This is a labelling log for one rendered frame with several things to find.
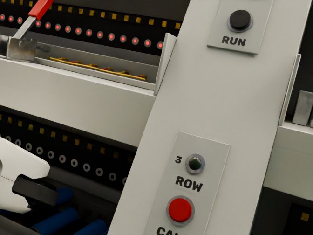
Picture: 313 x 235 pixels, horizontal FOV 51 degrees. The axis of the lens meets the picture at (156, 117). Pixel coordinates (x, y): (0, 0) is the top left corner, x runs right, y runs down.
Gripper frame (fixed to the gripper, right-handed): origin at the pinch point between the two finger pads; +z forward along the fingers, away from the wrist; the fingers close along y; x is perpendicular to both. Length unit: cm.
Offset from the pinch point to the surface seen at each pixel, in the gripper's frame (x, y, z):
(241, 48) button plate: -14.3, -19.1, -10.6
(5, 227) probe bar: 3.8, -0.4, -1.9
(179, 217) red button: -1.1, -17.7, -8.8
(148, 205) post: -1.3, -15.2, -8.1
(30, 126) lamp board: -9.0, 9.3, 6.9
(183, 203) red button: -2.1, -17.7, -9.0
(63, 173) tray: -4.2, 2.5, 8.9
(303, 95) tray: -13.4, -24.4, -6.6
